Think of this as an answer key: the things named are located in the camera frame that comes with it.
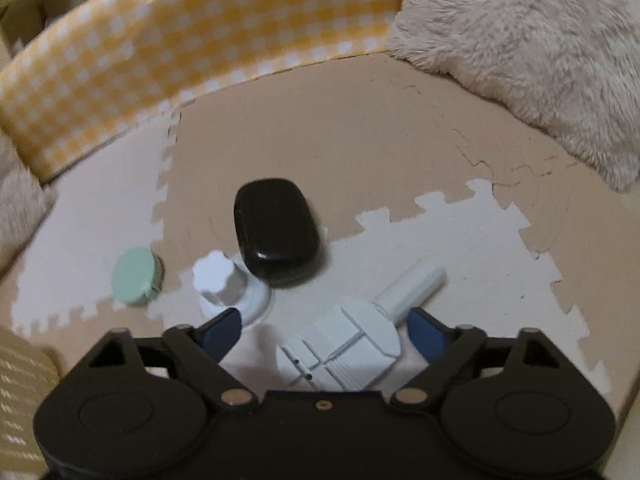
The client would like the cream plastic lattice basket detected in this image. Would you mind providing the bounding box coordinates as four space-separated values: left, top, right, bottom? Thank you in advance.
0 327 67 461

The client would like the beige white foam puzzle mat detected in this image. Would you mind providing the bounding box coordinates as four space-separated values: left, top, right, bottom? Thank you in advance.
0 50 640 438

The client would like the white knob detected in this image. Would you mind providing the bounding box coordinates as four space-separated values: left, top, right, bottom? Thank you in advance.
192 252 273 324

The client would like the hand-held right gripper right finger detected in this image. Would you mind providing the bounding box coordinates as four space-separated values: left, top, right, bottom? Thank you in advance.
390 306 559 407

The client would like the black oval case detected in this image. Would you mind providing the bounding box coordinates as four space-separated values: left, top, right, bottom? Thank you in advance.
233 177 322 290

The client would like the mint green round case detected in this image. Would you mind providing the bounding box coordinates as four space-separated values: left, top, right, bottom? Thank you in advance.
111 247 165 307

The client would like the yellow checked bed cloth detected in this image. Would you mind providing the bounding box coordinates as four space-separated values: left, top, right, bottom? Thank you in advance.
0 0 421 186

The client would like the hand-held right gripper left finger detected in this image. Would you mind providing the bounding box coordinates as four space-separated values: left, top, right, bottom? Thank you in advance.
75 307 261 409

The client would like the white plastic hand tool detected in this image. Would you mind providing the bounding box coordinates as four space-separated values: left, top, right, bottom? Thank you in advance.
276 259 447 392

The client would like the fluffy white cushion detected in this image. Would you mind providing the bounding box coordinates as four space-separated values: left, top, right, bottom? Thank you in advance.
385 0 640 194
0 135 59 274

